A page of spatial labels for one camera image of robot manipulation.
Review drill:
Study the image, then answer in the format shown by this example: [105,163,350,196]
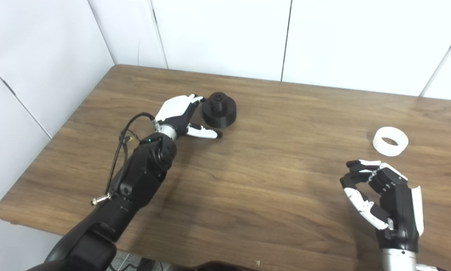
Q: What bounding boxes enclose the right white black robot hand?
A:
[340,160,424,253]

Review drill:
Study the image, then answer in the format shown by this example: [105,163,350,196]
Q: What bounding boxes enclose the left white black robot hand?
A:
[155,94,223,140]

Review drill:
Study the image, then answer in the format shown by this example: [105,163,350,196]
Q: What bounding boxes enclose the round black stepped part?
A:
[202,92,237,128]

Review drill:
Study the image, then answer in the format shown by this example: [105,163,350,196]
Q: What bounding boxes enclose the white toothed ring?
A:
[373,127,409,157]

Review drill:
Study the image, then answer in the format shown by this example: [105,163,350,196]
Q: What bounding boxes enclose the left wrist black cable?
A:
[91,112,157,206]

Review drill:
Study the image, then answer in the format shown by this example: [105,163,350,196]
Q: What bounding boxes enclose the left arm thin wires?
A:
[118,130,141,181]

